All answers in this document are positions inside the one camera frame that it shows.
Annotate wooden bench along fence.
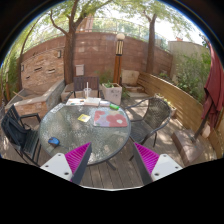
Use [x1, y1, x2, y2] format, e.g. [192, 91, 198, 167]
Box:
[137, 72, 221, 158]

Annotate folded red patio umbrella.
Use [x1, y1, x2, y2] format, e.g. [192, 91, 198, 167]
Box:
[191, 44, 224, 142]

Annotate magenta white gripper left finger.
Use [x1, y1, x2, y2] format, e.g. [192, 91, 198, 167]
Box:
[41, 143, 92, 185]

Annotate concrete umbrella base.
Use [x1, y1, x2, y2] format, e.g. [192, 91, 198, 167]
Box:
[171, 129, 216, 166]

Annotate tree trunk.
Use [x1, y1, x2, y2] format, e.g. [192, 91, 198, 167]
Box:
[143, 10, 157, 74]
[49, 0, 87, 84]

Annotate blue computer mouse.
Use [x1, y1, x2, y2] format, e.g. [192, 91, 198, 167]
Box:
[48, 137, 60, 147]

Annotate plastic cup with straw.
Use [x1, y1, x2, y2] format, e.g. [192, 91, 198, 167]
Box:
[84, 82, 92, 99]

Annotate wooden lamp post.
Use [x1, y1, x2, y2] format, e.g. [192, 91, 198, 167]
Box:
[113, 33, 125, 83]

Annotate right tree trunk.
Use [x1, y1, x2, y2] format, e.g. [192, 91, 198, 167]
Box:
[143, 10, 157, 74]

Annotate left tree trunk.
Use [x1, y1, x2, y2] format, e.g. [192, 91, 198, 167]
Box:
[49, 0, 87, 84]

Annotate papers on table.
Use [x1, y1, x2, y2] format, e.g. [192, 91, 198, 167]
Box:
[66, 98, 85, 106]

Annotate black wicker chair right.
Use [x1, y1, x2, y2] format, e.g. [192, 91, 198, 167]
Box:
[124, 97, 173, 162]

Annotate round glass patio table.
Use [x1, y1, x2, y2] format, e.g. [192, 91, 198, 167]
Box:
[39, 103, 131, 170]

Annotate dark chair behind table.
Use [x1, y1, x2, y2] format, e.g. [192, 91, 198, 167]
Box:
[65, 76, 104, 100]

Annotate white square planter box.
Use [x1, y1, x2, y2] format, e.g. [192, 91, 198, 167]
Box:
[102, 83, 122, 105]

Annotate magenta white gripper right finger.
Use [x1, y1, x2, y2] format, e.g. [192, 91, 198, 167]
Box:
[133, 143, 182, 185]

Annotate floral red mouse pad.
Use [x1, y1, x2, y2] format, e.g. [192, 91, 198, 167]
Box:
[94, 110, 128, 127]

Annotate green marker pen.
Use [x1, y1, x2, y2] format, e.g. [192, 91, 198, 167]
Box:
[110, 104, 119, 110]

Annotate black chair left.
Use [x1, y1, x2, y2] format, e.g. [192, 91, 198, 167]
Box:
[1, 105, 41, 166]

